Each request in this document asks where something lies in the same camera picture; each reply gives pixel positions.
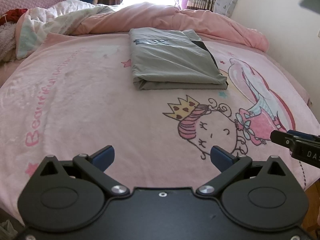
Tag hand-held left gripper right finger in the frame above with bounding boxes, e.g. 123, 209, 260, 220
195, 145, 294, 198

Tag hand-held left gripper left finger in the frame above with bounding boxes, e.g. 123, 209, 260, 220
36, 145, 131, 198

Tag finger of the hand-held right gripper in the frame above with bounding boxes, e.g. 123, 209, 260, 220
270, 129, 301, 152
286, 129, 320, 142

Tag grey and black jacket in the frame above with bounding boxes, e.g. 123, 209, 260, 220
129, 27, 230, 91

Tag grey crumpled clothes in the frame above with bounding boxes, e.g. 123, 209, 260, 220
0, 24, 21, 63

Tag pink printed blanket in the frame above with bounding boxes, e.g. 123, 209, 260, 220
0, 31, 320, 222

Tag white patterned pillow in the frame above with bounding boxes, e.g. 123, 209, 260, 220
213, 0, 238, 18

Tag white quilted comforter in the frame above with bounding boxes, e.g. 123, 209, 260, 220
16, 0, 116, 61

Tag pink duvet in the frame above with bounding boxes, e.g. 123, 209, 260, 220
72, 2, 270, 53

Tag red cloth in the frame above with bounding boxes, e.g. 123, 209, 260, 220
0, 8, 28, 26

